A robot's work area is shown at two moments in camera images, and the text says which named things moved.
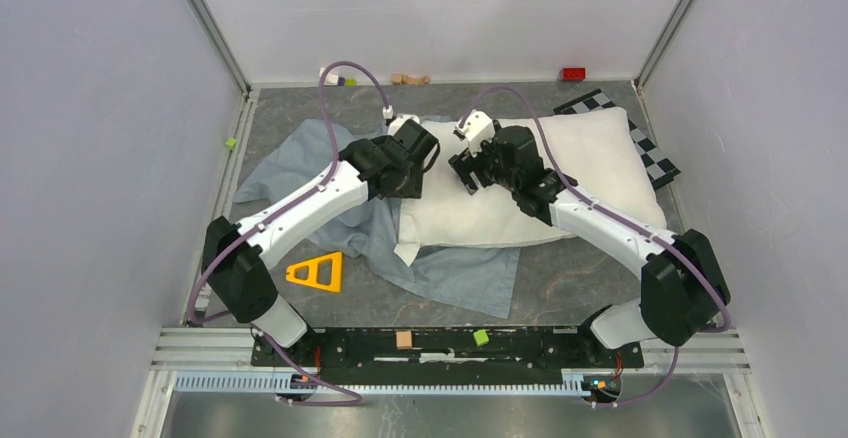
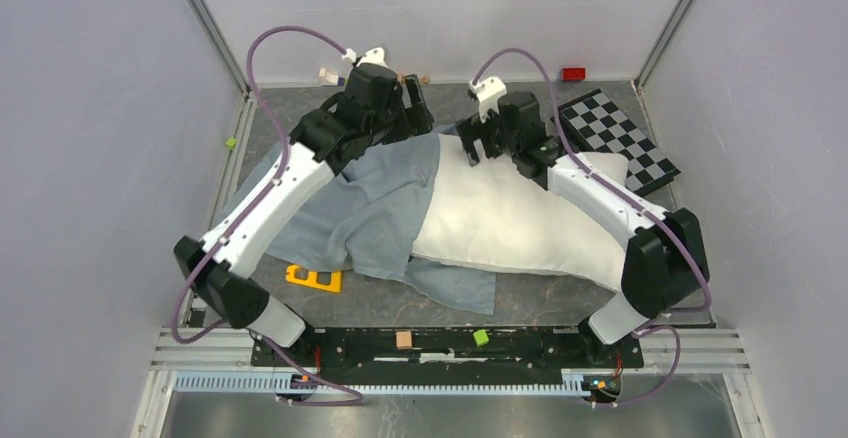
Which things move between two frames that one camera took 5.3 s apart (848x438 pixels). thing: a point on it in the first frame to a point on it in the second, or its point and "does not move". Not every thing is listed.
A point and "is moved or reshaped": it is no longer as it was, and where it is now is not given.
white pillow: x=595 y=150 is moved or reshaped
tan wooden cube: x=404 y=340 does not move
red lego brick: x=573 y=74 does not move
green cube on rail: x=481 y=337 does not move
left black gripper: x=413 y=186 to x=418 y=120
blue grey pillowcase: x=478 y=279 is moved or reshaped
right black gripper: x=465 y=163 to x=471 y=129
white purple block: x=331 y=78 does not move
